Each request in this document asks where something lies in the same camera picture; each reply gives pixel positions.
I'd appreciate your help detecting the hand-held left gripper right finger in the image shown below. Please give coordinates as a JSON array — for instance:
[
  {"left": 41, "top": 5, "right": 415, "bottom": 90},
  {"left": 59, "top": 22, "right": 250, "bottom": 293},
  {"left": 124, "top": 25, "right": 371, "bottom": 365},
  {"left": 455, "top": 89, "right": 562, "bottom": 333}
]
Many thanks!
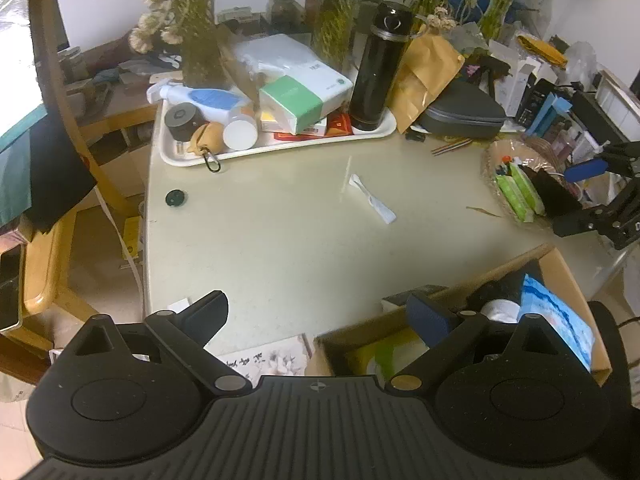
[{"left": 390, "top": 290, "right": 568, "bottom": 391}]

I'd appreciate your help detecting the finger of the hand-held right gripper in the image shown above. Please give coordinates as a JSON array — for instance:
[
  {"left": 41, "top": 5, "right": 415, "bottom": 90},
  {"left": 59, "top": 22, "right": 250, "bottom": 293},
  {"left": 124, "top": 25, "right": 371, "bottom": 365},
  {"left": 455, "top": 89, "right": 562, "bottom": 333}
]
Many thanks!
[
  {"left": 564, "top": 142, "right": 640, "bottom": 183},
  {"left": 552, "top": 182, "right": 640, "bottom": 251}
]

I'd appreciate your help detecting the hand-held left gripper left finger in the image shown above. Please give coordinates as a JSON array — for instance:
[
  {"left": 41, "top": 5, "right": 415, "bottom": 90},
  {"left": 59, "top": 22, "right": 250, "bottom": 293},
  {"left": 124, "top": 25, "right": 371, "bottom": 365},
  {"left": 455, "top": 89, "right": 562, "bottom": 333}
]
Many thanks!
[{"left": 70, "top": 290, "right": 253, "bottom": 395}]

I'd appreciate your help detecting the green wet wipes packet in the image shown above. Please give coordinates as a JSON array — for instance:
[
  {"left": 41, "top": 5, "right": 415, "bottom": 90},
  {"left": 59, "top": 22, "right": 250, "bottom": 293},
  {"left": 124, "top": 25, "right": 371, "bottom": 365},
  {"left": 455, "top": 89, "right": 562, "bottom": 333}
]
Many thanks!
[{"left": 345, "top": 332, "right": 427, "bottom": 377}]

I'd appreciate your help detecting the brown cardboard box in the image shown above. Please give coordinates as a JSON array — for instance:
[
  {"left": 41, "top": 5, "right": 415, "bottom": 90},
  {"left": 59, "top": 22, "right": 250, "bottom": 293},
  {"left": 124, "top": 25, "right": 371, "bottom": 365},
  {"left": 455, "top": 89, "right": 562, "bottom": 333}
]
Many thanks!
[{"left": 305, "top": 244, "right": 613, "bottom": 386}]

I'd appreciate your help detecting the blue and white soft packet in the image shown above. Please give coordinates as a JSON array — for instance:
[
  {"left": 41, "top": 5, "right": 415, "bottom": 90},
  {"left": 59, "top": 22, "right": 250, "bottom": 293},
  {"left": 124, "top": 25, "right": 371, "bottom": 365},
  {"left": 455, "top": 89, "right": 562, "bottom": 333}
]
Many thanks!
[{"left": 520, "top": 274, "right": 597, "bottom": 374}]

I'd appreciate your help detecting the black pouch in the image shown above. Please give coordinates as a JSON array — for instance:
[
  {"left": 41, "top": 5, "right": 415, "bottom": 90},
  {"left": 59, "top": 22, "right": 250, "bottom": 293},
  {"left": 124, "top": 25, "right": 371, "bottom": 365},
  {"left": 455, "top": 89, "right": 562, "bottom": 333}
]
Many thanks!
[{"left": 530, "top": 165, "right": 584, "bottom": 219}]

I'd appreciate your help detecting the black flat device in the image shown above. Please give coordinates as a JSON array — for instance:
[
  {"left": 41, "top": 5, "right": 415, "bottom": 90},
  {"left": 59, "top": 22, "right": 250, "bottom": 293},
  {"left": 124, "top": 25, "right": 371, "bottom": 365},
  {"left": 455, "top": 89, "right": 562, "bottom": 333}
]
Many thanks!
[{"left": 570, "top": 87, "right": 640, "bottom": 147}]

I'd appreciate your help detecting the green tissue pack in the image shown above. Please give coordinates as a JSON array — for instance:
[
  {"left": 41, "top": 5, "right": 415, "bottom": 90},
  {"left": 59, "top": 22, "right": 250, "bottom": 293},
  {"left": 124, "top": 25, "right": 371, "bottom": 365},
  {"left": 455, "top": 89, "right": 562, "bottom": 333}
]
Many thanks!
[{"left": 495, "top": 162, "right": 547, "bottom": 224}]

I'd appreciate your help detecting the calligraphy print sheet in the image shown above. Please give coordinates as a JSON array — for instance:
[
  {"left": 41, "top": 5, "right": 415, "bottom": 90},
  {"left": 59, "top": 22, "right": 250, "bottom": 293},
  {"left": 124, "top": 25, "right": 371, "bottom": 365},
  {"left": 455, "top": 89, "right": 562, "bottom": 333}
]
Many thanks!
[{"left": 219, "top": 335, "right": 314, "bottom": 377}]

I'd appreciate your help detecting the clear bag with snacks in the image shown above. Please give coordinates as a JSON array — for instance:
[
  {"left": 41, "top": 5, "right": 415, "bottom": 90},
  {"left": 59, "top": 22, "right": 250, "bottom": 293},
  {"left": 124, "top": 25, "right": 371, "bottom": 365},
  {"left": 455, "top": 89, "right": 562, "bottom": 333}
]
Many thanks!
[{"left": 481, "top": 137, "right": 587, "bottom": 232}]

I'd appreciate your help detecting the black product box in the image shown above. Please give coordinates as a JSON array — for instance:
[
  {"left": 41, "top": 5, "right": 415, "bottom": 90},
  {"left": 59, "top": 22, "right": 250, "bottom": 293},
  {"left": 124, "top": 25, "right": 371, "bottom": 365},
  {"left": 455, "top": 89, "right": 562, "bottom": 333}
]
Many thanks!
[{"left": 515, "top": 77, "right": 552, "bottom": 127}]

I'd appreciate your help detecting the white product box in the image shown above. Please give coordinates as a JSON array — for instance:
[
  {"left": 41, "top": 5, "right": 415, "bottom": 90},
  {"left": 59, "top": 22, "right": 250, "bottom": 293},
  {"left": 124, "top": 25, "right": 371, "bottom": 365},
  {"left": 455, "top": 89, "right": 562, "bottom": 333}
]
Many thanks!
[{"left": 502, "top": 56, "right": 539, "bottom": 116}]

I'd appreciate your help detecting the white paper wrapper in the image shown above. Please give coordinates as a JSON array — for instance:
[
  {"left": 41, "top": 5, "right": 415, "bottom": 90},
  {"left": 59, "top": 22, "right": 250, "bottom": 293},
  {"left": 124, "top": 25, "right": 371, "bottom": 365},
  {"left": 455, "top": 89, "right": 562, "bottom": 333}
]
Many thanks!
[{"left": 348, "top": 174, "right": 397, "bottom": 225}]

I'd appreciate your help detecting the yellow bag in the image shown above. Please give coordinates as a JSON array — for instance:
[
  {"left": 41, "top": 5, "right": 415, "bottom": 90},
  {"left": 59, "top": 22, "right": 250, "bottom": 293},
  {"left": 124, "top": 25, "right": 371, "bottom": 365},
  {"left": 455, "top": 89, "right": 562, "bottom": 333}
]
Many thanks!
[{"left": 515, "top": 34, "right": 569, "bottom": 69}]

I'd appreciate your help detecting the striped ribbon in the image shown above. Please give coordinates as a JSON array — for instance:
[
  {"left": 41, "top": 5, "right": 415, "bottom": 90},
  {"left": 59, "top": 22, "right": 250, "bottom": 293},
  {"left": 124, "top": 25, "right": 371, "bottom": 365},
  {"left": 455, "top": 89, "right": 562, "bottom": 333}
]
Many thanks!
[{"left": 431, "top": 137, "right": 474, "bottom": 156}]

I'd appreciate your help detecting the grey zip case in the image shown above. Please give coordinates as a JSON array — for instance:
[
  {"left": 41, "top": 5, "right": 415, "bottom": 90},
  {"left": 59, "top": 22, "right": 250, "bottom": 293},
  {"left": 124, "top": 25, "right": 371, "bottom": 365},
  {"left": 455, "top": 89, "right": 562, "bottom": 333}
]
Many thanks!
[{"left": 416, "top": 80, "right": 508, "bottom": 142}]

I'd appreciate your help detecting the black mini tripod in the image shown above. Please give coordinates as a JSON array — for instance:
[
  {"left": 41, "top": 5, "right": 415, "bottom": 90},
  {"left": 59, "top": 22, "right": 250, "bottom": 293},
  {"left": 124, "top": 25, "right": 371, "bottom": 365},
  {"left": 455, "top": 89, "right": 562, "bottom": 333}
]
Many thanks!
[{"left": 467, "top": 54, "right": 507, "bottom": 102}]

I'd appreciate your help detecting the wooden chair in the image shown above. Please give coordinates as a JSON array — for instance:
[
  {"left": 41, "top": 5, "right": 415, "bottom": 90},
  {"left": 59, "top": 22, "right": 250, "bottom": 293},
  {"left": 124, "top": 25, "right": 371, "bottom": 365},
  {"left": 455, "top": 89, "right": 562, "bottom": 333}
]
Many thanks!
[{"left": 0, "top": 0, "right": 151, "bottom": 342}]

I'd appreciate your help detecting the tan pouch with carabiner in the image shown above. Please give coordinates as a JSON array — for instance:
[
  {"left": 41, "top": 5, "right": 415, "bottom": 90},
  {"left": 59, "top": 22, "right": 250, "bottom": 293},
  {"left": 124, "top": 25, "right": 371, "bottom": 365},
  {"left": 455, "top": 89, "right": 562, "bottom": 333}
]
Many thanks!
[{"left": 187, "top": 121, "right": 224, "bottom": 174}]

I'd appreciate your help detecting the white-capped bottle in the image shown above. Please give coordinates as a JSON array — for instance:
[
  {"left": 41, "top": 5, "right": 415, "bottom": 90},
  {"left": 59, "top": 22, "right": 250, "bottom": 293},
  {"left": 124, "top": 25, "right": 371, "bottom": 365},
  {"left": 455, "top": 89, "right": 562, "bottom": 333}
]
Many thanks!
[{"left": 222, "top": 112, "right": 260, "bottom": 151}]

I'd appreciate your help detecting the brown paper envelope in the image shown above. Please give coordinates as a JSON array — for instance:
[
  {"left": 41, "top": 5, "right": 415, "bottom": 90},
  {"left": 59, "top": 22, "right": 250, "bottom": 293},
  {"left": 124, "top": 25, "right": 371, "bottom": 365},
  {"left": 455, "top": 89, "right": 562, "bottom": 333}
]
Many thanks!
[{"left": 387, "top": 32, "right": 466, "bottom": 135}]

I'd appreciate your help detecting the white plastic tray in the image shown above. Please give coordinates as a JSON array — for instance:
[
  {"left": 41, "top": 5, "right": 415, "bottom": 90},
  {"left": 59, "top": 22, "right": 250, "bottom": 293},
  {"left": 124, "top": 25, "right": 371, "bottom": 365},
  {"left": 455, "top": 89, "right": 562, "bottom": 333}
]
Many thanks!
[{"left": 159, "top": 95, "right": 398, "bottom": 167}]

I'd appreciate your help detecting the black round jar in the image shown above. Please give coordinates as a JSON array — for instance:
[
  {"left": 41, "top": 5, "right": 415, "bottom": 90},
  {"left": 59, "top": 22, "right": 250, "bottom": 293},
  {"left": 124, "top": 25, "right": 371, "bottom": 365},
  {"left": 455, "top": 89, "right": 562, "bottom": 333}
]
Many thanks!
[{"left": 164, "top": 102, "right": 209, "bottom": 142}]

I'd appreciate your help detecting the large smartphone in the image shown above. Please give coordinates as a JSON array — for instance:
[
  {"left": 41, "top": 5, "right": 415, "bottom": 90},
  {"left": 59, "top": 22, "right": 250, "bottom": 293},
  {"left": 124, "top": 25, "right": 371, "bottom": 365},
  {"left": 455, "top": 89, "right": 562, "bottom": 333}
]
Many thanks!
[{"left": 0, "top": 244, "right": 27, "bottom": 332}]

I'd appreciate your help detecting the black cloth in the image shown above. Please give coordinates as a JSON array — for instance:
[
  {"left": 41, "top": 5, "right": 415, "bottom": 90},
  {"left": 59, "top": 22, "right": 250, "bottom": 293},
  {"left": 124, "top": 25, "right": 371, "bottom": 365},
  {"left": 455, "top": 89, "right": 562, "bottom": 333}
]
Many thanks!
[{"left": 20, "top": 114, "right": 99, "bottom": 234}]

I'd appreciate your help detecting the red snack packet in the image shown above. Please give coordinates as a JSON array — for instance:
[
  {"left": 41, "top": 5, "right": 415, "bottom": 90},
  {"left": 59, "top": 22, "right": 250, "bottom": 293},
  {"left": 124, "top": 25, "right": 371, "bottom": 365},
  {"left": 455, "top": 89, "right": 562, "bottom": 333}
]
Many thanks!
[{"left": 327, "top": 112, "right": 354, "bottom": 136}]

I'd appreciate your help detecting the white spray bottle blue label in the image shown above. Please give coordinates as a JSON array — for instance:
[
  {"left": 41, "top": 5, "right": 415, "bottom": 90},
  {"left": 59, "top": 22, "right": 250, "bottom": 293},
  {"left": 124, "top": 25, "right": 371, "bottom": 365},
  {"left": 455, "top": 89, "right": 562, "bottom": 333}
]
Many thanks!
[{"left": 146, "top": 82, "right": 254, "bottom": 117}]

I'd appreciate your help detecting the green and white carton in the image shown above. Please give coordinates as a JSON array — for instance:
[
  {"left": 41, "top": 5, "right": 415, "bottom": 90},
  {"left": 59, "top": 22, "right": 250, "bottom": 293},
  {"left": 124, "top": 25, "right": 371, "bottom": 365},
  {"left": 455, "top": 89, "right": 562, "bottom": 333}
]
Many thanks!
[{"left": 258, "top": 74, "right": 353, "bottom": 136}]

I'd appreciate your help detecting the wooden side table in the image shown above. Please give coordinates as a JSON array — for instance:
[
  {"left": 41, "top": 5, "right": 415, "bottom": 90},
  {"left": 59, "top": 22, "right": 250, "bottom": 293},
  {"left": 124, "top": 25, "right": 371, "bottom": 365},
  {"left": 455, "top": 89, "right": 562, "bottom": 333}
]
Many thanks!
[{"left": 59, "top": 42, "right": 167, "bottom": 142}]

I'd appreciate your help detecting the black thermos bottle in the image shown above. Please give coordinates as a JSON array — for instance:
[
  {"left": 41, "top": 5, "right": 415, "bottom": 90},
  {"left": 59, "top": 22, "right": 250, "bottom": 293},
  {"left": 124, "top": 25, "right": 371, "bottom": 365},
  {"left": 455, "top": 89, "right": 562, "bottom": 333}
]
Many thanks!
[{"left": 348, "top": 1, "right": 413, "bottom": 132}]

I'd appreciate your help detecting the glass vase with dried flowers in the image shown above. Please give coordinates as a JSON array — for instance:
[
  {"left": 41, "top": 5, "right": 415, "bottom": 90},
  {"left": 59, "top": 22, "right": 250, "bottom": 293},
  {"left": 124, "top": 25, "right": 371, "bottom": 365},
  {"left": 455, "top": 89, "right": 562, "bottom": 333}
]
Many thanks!
[{"left": 129, "top": 0, "right": 227, "bottom": 90}]

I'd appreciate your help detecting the dark glass jar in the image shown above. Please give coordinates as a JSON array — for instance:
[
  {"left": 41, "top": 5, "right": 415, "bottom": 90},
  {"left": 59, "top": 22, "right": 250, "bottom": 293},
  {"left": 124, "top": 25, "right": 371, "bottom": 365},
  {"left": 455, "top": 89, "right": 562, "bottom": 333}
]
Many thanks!
[{"left": 267, "top": 0, "right": 304, "bottom": 27}]

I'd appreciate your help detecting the silver foil bag teal edge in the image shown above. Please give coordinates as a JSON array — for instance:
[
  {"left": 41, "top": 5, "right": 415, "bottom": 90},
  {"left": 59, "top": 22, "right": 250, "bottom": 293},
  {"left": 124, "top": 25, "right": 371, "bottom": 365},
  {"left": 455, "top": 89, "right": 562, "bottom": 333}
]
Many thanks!
[{"left": 0, "top": 0, "right": 52, "bottom": 227}]

